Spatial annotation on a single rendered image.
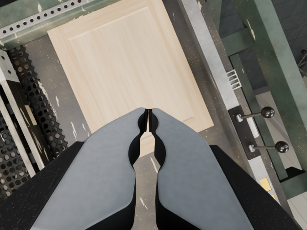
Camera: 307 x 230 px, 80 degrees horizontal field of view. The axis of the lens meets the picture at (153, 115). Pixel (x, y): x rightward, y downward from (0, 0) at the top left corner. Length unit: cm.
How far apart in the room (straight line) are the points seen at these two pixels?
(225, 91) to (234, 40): 24
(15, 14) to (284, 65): 98
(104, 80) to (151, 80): 17
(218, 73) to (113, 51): 39
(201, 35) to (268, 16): 25
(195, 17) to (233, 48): 21
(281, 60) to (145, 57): 50
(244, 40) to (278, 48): 13
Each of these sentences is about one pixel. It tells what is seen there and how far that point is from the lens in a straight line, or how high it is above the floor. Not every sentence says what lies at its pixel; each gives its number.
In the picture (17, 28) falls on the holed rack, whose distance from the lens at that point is 85.
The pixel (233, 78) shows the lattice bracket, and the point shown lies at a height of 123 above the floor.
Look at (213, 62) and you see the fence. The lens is 74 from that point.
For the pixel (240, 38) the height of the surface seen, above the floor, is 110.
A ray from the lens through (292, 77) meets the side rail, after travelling 86.
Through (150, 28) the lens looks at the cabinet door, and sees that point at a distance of 77.
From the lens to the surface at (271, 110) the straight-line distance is 67.
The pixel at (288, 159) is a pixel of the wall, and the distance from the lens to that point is 342.
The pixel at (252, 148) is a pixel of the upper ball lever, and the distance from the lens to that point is 77.
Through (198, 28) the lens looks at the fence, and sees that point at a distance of 76.
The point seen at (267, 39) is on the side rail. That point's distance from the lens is 85.
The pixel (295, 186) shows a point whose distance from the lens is 102.
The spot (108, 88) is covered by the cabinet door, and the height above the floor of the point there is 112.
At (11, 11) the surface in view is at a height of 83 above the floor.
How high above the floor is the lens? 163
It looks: 33 degrees down
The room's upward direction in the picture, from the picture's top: 156 degrees clockwise
